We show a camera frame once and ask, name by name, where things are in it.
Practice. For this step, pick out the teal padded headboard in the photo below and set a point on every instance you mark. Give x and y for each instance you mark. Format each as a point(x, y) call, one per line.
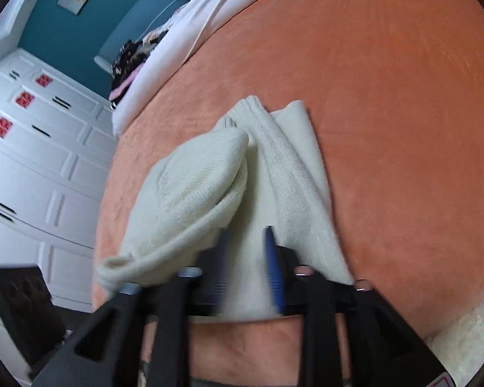
point(145, 16)

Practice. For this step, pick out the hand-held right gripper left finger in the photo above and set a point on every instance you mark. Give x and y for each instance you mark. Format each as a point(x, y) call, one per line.
point(222, 258)

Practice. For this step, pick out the pale pink duvet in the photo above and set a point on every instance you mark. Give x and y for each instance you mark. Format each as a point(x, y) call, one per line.
point(173, 60)

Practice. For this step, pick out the white panelled wardrobe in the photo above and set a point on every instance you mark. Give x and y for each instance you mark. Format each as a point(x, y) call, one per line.
point(36, 193)

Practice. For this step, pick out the cream knit cardigan red buttons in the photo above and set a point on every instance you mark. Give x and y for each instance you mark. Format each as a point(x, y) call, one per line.
point(185, 193)

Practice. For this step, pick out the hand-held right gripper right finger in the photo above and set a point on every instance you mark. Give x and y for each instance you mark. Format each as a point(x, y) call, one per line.
point(272, 266)

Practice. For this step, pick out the red paper wardrobe decoration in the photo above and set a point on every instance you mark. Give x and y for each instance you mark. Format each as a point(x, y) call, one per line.
point(1, 128)
point(24, 99)
point(44, 80)

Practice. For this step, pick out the pile of dark clothes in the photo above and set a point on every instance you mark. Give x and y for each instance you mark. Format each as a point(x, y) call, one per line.
point(127, 64)

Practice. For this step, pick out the orange plush blanket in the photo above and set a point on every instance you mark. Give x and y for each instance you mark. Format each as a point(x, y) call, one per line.
point(387, 129)

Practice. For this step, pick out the cream fluffy rug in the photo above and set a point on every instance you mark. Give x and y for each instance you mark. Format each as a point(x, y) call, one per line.
point(464, 342)

